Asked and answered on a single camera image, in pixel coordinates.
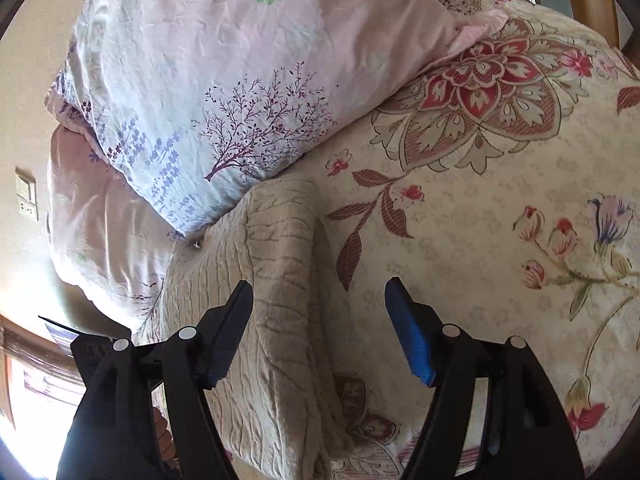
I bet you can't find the beige cable knit sweater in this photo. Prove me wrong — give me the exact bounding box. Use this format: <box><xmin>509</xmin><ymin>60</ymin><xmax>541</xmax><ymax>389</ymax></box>
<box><xmin>134</xmin><ymin>176</ymin><xmax>350</xmax><ymax>479</ymax></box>

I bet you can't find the person left hand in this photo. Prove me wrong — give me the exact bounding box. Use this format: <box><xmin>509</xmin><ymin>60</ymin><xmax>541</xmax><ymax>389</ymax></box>
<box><xmin>152</xmin><ymin>408</ymin><xmax>178</xmax><ymax>467</ymax></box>

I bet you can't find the pink floral left pillow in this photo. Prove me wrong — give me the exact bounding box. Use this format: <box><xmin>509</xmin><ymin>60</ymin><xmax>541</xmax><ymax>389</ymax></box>
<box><xmin>47</xmin><ymin>126</ymin><xmax>181</xmax><ymax>333</ymax></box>

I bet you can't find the cream floral bedspread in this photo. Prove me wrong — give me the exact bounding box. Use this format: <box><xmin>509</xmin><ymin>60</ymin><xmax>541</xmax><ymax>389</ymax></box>
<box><xmin>295</xmin><ymin>0</ymin><xmax>639</xmax><ymax>479</ymax></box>

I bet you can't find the blue lavender print pillow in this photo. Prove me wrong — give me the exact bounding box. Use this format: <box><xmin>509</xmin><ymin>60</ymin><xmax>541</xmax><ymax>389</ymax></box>
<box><xmin>46</xmin><ymin>0</ymin><xmax>506</xmax><ymax>235</ymax></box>

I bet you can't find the wall switch socket panel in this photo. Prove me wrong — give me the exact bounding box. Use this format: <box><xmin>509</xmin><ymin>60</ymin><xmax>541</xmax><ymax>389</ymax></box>
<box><xmin>15</xmin><ymin>168</ymin><xmax>39</xmax><ymax>221</ymax></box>

